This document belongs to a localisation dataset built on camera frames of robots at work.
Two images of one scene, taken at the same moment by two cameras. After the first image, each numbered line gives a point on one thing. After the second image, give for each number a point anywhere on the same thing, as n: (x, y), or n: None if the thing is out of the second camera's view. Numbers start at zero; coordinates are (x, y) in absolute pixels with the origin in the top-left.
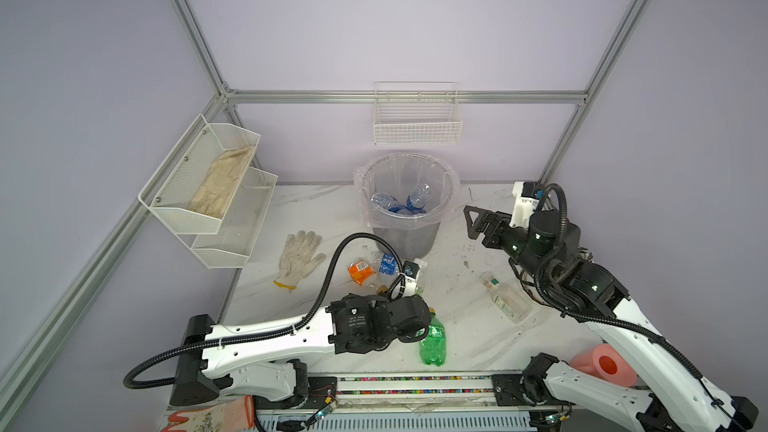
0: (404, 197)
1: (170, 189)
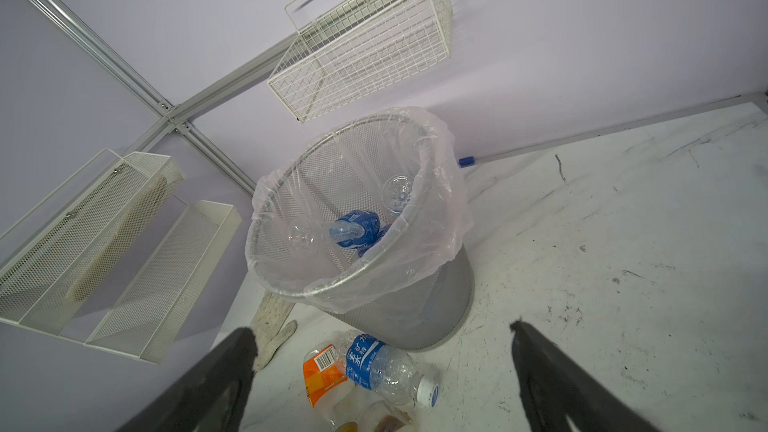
0: (414, 288)
1: (53, 262)
